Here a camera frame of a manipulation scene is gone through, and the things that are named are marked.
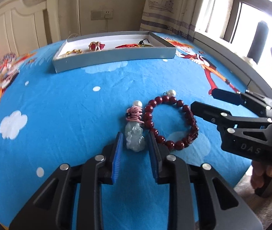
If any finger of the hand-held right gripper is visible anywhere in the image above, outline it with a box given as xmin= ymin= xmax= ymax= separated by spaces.
xmin=191 ymin=101 xmax=272 ymax=128
xmin=211 ymin=88 xmax=272 ymax=117

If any green pendant red cord necklace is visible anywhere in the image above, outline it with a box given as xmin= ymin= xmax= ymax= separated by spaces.
xmin=115 ymin=38 xmax=151 ymax=49

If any grey window ledge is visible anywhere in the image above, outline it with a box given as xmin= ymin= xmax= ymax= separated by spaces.
xmin=194 ymin=32 xmax=272 ymax=101

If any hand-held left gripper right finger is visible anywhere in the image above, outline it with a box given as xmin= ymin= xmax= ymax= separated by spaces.
xmin=147 ymin=131 xmax=264 ymax=230

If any black cylinder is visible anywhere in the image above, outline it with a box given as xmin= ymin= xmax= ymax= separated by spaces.
xmin=248 ymin=21 xmax=269 ymax=60

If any window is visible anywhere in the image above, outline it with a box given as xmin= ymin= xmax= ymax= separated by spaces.
xmin=195 ymin=0 xmax=272 ymax=77

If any white wooden headboard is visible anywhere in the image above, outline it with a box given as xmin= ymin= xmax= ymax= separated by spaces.
xmin=0 ymin=0 xmax=62 ymax=55

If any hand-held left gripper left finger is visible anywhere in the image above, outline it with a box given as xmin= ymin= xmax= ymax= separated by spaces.
xmin=8 ymin=131 xmax=124 ymax=230

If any white plug with cable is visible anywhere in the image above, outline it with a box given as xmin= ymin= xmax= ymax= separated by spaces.
xmin=98 ymin=14 xmax=113 ymax=33

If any red flower brooch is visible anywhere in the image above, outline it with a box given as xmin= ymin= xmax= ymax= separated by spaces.
xmin=88 ymin=41 xmax=106 ymax=51

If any metal pole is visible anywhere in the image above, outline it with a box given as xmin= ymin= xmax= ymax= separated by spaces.
xmin=77 ymin=0 xmax=82 ymax=37

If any ship print curtain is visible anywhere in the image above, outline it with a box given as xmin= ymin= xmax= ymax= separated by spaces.
xmin=139 ymin=0 xmax=237 ymax=41

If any grey shallow cardboard box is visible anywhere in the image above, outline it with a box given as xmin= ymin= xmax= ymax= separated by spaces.
xmin=53 ymin=31 xmax=177 ymax=73

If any dark red bead bracelet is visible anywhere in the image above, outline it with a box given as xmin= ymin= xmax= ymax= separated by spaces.
xmin=143 ymin=96 xmax=199 ymax=152

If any jade pendant with pink cord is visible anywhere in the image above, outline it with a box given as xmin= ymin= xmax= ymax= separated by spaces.
xmin=124 ymin=100 xmax=146 ymax=152

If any wall socket panel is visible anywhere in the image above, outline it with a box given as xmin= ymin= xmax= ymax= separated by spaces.
xmin=90 ymin=9 xmax=114 ymax=21

